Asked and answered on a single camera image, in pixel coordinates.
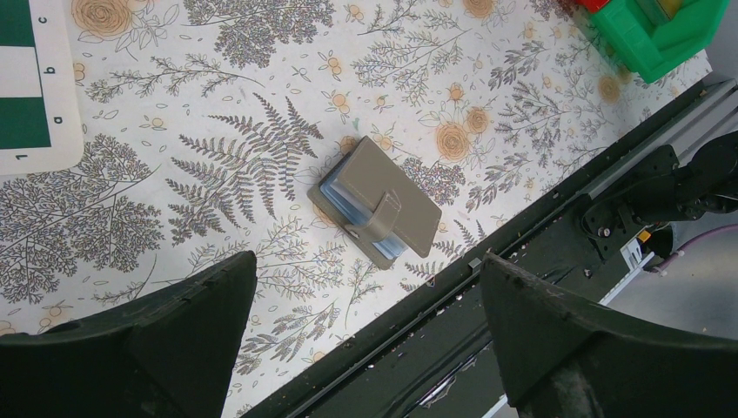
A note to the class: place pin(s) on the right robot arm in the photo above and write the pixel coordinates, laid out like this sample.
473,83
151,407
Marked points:
659,190

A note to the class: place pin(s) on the green white chessboard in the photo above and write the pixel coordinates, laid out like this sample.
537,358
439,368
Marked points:
41,128

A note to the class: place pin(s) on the red bin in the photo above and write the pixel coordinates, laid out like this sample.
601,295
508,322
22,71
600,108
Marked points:
591,6

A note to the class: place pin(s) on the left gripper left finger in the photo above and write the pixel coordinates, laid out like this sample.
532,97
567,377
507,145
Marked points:
168,354

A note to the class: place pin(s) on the green bin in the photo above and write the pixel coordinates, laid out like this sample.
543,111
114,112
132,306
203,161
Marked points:
653,49

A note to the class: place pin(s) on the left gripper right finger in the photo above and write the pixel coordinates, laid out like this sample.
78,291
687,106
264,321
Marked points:
562,355

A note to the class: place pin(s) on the grey card holder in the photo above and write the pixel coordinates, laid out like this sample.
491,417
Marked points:
377,205

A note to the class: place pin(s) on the floral table mat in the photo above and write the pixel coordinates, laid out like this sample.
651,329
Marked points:
207,122

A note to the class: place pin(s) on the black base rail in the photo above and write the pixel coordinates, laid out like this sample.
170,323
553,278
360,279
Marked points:
431,355

